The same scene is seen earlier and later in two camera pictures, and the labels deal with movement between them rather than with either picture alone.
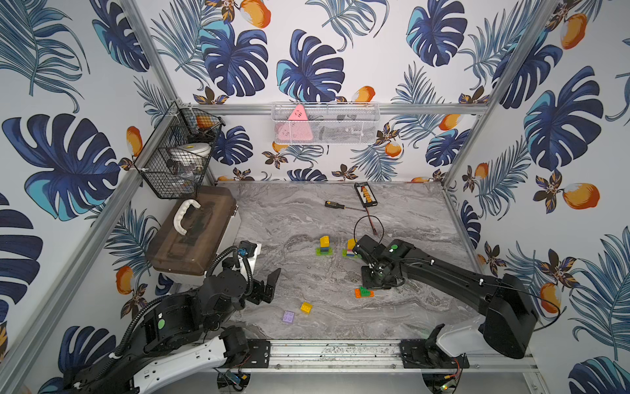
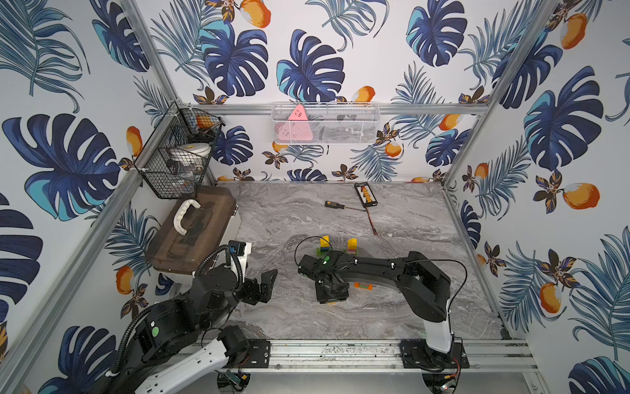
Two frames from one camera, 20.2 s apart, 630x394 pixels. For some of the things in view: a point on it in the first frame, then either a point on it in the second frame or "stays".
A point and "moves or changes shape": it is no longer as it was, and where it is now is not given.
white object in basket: (190, 154) stays
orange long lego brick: (357, 293) moves or changes shape
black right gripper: (365, 282) -> (337, 296)
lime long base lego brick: (319, 251) stays
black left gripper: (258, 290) stays
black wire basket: (171, 163) stays
